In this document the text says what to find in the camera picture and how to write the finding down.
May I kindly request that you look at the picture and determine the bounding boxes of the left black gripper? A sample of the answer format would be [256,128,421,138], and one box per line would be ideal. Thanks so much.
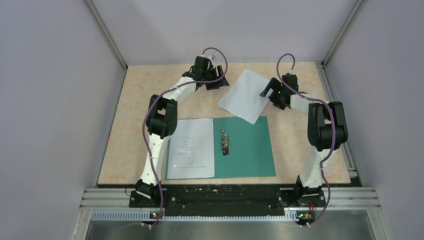
[202,65,229,91]

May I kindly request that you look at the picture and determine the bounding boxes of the white paper sheets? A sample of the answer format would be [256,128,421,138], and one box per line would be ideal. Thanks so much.
[217,69,270,125]

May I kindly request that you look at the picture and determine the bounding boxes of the green plastic folder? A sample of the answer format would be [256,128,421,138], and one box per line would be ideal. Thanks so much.
[164,115,277,181]

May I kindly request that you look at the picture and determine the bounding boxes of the printed white paper sheet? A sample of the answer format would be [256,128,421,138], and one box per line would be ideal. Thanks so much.
[166,118,215,180]

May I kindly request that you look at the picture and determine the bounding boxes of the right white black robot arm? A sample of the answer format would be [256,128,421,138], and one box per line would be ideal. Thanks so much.
[260,73,348,206]

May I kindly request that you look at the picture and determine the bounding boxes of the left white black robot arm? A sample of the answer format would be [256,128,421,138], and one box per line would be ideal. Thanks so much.
[135,54,229,207]

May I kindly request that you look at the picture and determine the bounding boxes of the metal folder clip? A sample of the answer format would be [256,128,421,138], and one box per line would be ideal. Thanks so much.
[221,128,230,156]

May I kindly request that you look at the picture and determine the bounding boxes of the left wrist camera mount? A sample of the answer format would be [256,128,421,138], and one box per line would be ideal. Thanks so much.
[206,54,216,62]

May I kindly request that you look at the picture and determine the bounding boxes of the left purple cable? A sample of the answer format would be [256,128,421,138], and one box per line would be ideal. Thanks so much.
[141,47,229,228]

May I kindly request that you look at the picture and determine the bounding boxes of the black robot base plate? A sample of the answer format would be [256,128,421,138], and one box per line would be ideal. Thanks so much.
[129,184,326,217]

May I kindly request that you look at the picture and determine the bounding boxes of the aluminium frame rail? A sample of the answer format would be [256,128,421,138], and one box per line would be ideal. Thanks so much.
[79,188,133,210]

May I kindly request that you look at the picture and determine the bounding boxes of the grey slotted cable duct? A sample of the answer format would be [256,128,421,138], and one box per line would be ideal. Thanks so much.
[90,210,299,222]

